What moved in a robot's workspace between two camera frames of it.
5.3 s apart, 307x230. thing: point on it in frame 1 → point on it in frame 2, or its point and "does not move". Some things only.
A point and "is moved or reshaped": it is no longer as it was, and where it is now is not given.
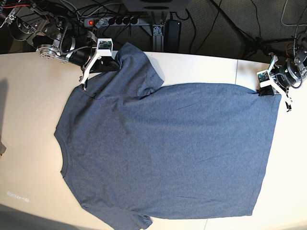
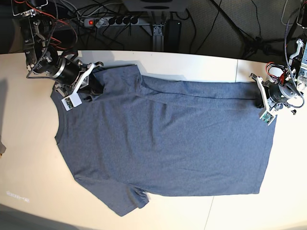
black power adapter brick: (172, 36) does not move
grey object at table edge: (2, 147) does not move
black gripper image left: (81, 56) → (67, 71)
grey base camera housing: (156, 5) does not move
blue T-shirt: (133, 149) is moved or reshaped
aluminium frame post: (158, 38) does not move
